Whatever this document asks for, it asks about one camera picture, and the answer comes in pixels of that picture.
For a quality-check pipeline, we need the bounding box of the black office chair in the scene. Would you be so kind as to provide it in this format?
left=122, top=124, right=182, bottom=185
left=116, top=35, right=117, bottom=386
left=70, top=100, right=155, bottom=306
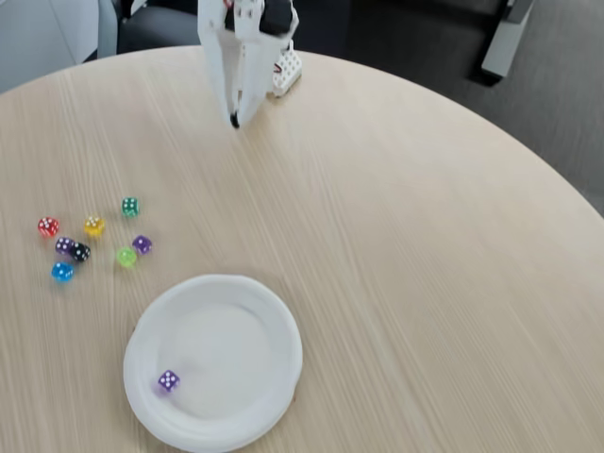
left=116, top=0, right=202, bottom=56

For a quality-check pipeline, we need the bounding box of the blue translucent die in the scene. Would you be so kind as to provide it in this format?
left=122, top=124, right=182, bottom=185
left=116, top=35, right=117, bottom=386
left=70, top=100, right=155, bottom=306
left=50, top=260, right=75, bottom=283

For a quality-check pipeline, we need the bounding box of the grey desk leg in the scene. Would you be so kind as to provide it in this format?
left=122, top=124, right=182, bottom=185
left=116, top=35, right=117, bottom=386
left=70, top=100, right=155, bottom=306
left=480, top=0, right=537, bottom=86

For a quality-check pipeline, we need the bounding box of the white paper plate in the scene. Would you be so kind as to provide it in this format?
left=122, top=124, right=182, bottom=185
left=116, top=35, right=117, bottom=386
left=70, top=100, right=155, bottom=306
left=123, top=274, right=304, bottom=453

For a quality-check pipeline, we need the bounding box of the lime green translucent die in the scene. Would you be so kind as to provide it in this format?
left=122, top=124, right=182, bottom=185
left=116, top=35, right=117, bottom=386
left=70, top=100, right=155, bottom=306
left=115, top=246, right=139, bottom=269

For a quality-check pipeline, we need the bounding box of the yellow translucent die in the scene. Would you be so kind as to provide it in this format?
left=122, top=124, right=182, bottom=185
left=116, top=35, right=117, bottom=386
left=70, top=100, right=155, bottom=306
left=83, top=215, right=107, bottom=238

